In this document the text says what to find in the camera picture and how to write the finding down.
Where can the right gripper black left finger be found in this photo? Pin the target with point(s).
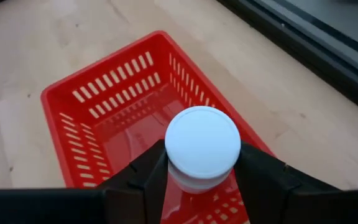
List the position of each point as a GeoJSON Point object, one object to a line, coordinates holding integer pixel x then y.
{"type": "Point", "coordinates": [129, 199]}

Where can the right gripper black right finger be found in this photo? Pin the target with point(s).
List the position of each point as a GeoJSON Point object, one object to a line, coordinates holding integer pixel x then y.
{"type": "Point", "coordinates": [275, 193]}

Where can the white pill bottle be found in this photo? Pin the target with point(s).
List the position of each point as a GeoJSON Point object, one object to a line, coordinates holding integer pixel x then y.
{"type": "Point", "coordinates": [202, 142]}

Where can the red plastic slotted basket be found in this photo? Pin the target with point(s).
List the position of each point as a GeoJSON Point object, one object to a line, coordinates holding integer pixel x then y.
{"type": "Point", "coordinates": [135, 137]}

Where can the black metal table frame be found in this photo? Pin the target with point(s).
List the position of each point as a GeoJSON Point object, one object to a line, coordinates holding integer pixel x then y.
{"type": "Point", "coordinates": [291, 40]}

